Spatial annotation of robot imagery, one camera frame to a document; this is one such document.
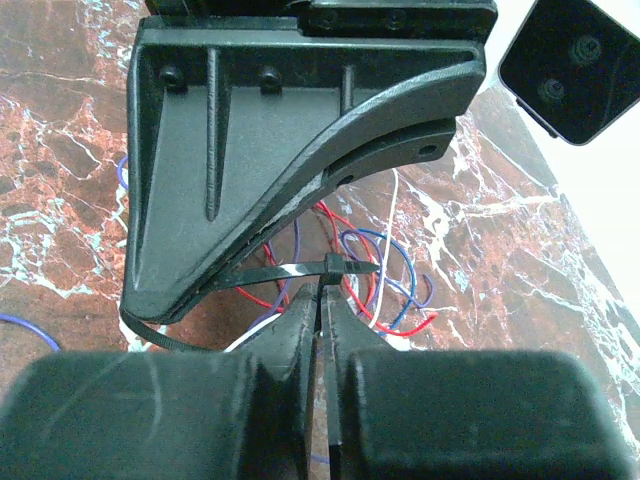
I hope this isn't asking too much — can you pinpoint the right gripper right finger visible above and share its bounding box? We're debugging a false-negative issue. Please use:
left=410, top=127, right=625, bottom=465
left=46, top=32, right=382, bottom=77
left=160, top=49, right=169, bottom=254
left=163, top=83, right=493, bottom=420
left=319, top=287, right=633, bottom=479

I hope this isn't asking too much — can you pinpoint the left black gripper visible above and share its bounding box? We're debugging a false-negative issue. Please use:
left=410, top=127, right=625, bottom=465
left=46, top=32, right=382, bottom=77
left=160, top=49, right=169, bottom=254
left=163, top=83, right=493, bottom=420
left=145, top=1, right=498, bottom=240

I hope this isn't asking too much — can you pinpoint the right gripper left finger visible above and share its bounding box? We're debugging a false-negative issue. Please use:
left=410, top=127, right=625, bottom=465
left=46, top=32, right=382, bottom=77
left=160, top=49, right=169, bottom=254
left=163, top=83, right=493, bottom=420
left=1, top=284, right=316, bottom=479

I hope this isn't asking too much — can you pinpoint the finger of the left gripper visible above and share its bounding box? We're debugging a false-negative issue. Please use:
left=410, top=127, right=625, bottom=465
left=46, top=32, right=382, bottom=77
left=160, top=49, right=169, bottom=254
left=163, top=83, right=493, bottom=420
left=121, top=17, right=486, bottom=323

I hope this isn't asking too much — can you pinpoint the blue purple wire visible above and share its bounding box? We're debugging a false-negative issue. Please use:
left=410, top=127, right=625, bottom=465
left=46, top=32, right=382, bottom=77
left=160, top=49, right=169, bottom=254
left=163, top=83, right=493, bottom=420
left=0, top=153, right=436, bottom=464

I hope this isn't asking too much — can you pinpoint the red wire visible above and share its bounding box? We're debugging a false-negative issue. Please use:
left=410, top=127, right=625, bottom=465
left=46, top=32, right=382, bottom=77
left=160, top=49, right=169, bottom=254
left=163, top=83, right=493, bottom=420
left=234, top=201, right=439, bottom=338

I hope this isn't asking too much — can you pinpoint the black zip tie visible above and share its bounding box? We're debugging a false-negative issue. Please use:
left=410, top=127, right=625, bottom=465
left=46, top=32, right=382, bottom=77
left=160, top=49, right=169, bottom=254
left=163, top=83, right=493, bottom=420
left=121, top=253, right=379, bottom=352

